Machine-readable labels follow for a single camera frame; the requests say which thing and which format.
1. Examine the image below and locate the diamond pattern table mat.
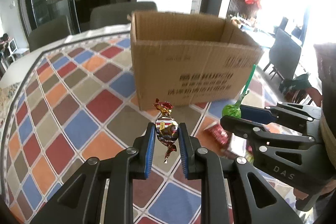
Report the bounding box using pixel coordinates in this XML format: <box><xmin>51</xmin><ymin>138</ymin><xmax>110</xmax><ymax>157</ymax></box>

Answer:
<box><xmin>0</xmin><ymin>36</ymin><xmax>323</xmax><ymax>224</ymax></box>

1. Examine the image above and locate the green cloth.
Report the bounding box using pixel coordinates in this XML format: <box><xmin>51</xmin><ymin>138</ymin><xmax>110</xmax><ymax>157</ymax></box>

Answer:
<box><xmin>280</xmin><ymin>74</ymin><xmax>313</xmax><ymax>94</ymax></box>

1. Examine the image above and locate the foil candy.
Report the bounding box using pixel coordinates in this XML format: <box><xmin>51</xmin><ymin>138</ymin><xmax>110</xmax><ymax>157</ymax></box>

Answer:
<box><xmin>154</xmin><ymin>98</ymin><xmax>181</xmax><ymax>164</ymax></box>

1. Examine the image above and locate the brown cardboard box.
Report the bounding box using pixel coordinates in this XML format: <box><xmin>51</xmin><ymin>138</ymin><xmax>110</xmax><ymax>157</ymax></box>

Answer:
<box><xmin>130</xmin><ymin>11</ymin><xmax>264</xmax><ymax>111</ymax></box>

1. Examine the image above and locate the green lollipop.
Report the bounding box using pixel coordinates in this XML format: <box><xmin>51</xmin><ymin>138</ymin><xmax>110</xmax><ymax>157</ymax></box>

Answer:
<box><xmin>222</xmin><ymin>64</ymin><xmax>256</xmax><ymax>119</ymax></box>

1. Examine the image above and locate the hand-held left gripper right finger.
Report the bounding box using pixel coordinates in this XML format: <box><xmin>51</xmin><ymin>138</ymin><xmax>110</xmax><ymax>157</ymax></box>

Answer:
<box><xmin>178</xmin><ymin>122</ymin><xmax>301</xmax><ymax>224</ymax></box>

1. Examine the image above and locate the person's right hand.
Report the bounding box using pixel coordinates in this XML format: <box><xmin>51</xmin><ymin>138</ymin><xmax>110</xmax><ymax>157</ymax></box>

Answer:
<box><xmin>294</xmin><ymin>181</ymin><xmax>336</xmax><ymax>212</ymax></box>

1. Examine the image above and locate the small white shelf rack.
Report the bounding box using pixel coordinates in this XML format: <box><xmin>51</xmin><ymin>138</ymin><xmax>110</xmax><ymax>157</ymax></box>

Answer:
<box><xmin>0</xmin><ymin>32</ymin><xmax>17</xmax><ymax>72</ymax></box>

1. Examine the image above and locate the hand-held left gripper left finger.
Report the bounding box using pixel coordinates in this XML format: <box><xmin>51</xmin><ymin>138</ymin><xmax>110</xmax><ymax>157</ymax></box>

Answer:
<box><xmin>30</xmin><ymin>122</ymin><xmax>156</xmax><ymax>224</ymax></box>

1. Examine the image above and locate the red snack packet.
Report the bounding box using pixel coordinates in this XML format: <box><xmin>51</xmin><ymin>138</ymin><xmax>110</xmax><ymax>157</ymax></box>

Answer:
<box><xmin>203</xmin><ymin>122</ymin><xmax>232</xmax><ymax>146</ymax></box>

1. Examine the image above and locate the grey dining chair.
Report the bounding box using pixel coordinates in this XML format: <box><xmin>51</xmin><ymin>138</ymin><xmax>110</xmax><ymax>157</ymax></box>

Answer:
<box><xmin>89</xmin><ymin>1</ymin><xmax>158</xmax><ymax>30</ymax></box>
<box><xmin>28</xmin><ymin>15</ymin><xmax>72</xmax><ymax>52</ymax></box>

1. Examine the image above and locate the dark grey chair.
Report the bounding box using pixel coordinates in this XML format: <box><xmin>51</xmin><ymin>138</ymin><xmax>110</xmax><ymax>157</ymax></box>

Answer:
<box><xmin>262</xmin><ymin>28</ymin><xmax>302</xmax><ymax>80</ymax></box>

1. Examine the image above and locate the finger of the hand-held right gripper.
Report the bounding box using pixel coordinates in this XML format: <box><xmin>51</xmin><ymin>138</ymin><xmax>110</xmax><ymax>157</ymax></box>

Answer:
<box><xmin>240</xmin><ymin>103</ymin><xmax>322</xmax><ymax>132</ymax></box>
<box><xmin>220</xmin><ymin>116</ymin><xmax>319</xmax><ymax>156</ymax></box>

